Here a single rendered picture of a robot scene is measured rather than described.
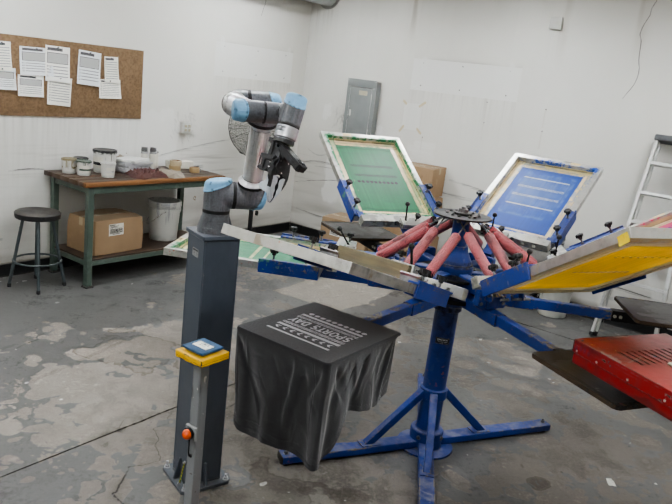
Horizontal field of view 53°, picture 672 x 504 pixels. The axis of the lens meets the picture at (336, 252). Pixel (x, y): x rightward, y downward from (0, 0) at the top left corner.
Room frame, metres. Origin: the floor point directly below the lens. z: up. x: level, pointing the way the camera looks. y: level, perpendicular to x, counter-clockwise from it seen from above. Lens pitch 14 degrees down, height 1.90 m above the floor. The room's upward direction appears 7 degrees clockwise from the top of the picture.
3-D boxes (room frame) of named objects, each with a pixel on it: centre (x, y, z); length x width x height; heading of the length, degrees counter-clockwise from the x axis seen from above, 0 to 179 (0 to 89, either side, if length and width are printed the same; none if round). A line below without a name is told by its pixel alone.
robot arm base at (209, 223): (2.85, 0.53, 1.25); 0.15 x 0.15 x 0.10
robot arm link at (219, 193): (2.85, 0.53, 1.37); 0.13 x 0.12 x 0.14; 109
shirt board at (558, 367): (2.80, -0.90, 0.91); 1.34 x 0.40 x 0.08; 25
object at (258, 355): (2.30, 0.16, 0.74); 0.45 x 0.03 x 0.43; 55
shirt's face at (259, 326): (2.49, 0.02, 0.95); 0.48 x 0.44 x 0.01; 145
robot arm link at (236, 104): (2.53, 0.42, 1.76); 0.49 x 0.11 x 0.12; 19
